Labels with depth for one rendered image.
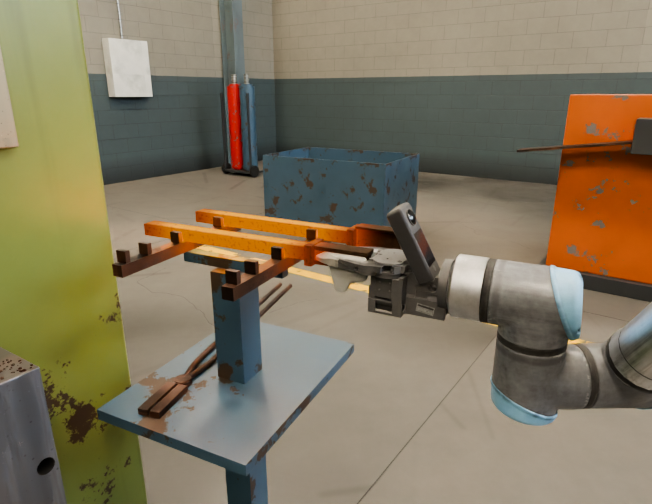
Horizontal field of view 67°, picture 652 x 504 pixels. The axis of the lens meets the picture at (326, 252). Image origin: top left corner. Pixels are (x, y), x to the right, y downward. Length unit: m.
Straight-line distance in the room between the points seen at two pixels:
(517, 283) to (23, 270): 0.77
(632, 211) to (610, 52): 4.30
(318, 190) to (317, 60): 5.39
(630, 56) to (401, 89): 3.19
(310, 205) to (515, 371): 3.79
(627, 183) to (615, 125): 0.37
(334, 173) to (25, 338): 3.49
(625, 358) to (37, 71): 0.95
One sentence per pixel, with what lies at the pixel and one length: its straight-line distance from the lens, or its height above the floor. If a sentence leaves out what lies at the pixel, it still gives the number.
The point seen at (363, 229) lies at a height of 1.04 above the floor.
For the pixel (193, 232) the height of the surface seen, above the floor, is 1.03.
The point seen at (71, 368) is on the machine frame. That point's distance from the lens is 1.06.
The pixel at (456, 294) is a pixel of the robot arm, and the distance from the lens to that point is 0.69.
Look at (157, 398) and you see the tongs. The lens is 0.92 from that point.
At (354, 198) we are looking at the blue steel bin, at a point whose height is 0.42.
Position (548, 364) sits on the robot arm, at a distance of 0.72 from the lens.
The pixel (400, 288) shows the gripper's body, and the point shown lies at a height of 1.00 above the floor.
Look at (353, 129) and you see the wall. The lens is 9.06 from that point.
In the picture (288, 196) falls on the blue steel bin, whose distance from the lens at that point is 4.52.
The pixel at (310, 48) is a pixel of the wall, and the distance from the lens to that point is 9.61.
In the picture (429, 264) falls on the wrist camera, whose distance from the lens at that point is 0.72.
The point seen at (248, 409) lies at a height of 0.76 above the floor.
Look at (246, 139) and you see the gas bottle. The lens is 7.91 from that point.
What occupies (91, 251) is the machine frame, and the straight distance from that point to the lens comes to 1.02.
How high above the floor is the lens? 1.27
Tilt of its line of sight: 18 degrees down
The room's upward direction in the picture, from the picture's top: straight up
